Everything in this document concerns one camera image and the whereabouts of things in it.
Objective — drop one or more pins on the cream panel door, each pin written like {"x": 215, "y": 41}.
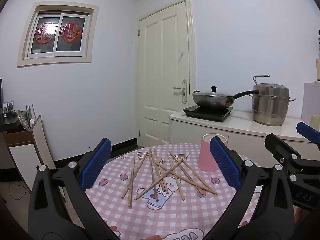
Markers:
{"x": 152, "y": 67}

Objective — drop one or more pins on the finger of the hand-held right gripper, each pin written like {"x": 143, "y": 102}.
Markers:
{"x": 308, "y": 131}
{"x": 277, "y": 147}

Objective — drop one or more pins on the glass wok lid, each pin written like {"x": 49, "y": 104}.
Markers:
{"x": 205, "y": 94}

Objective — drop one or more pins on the red paper window decoration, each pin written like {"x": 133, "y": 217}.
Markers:
{"x": 70, "y": 31}
{"x": 45, "y": 33}

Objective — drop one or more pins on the person's right hand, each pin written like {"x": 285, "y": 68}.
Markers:
{"x": 300, "y": 215}

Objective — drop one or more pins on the bunch of wooden chopsticks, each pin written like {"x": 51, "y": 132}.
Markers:
{"x": 160, "y": 178}

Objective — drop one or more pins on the white kitchen cabinet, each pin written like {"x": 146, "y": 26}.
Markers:
{"x": 250, "y": 137}

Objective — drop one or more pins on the dark wooden desk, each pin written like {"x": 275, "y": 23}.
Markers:
{"x": 18, "y": 137}

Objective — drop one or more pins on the pink cup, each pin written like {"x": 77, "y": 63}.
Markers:
{"x": 206, "y": 157}

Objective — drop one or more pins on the beige box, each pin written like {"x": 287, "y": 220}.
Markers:
{"x": 318, "y": 70}

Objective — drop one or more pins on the white door hook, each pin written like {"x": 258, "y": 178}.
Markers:
{"x": 180, "y": 55}

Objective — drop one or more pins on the white board panel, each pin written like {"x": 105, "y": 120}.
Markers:
{"x": 41, "y": 145}

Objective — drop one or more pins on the pink checkered bear tablecloth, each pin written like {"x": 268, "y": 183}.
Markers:
{"x": 175, "y": 217}

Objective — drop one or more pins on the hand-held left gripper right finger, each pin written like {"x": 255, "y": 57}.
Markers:
{"x": 225, "y": 165}

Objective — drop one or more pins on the round metal lid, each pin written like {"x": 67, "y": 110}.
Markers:
{"x": 22, "y": 118}

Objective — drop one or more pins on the stainless steel steamer pot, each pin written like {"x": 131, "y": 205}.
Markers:
{"x": 270, "y": 105}

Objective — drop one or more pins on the small photo frame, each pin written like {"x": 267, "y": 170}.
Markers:
{"x": 8, "y": 106}

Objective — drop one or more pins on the cream framed window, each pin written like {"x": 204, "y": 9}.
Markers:
{"x": 57, "y": 61}

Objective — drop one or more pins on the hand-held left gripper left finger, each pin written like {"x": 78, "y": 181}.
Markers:
{"x": 96, "y": 165}

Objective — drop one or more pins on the black induction cooker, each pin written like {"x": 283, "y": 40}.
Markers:
{"x": 207, "y": 113}

